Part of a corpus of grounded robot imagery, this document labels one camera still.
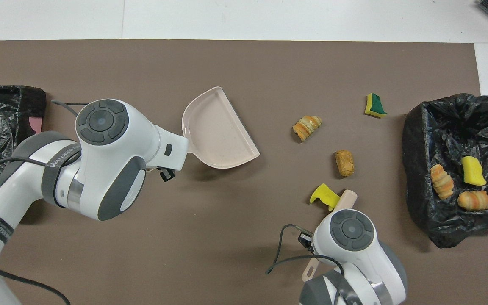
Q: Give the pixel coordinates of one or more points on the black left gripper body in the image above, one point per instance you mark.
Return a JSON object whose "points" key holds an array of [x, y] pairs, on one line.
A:
{"points": [[166, 174]]}

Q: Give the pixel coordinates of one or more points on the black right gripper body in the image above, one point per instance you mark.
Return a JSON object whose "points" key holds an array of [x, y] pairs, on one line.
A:
{"points": [[306, 240]]}

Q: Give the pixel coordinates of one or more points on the yellow notched sponge piece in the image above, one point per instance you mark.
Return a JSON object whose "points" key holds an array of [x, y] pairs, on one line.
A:
{"points": [[322, 195]]}

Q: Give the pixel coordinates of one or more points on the beige hand brush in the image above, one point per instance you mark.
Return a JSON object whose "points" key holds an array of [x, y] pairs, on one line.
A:
{"points": [[346, 199]]}

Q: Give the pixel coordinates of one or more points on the beige plastic dustpan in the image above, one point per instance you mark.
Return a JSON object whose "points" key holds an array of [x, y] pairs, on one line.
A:
{"points": [[218, 131]]}

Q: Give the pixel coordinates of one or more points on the brown bread roll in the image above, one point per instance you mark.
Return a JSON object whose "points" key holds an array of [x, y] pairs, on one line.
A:
{"points": [[345, 163]]}

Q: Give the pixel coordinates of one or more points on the toy croissant piece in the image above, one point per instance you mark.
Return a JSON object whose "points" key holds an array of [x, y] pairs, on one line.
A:
{"points": [[442, 181], [307, 127], [473, 200]]}

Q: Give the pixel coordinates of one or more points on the green yellow sponge piece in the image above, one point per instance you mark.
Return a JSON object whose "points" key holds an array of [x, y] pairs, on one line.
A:
{"points": [[472, 171], [374, 106]]}

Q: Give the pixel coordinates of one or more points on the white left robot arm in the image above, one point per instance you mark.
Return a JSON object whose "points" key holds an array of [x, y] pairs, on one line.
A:
{"points": [[108, 169]]}

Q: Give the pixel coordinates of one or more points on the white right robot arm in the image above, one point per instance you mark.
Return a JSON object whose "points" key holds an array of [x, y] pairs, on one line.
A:
{"points": [[354, 254]]}

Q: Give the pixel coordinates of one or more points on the black bag covered bin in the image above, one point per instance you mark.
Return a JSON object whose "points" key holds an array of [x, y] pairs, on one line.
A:
{"points": [[439, 127]]}

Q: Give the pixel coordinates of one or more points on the brown table mat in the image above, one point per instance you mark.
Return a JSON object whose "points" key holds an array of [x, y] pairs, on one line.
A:
{"points": [[227, 63]]}

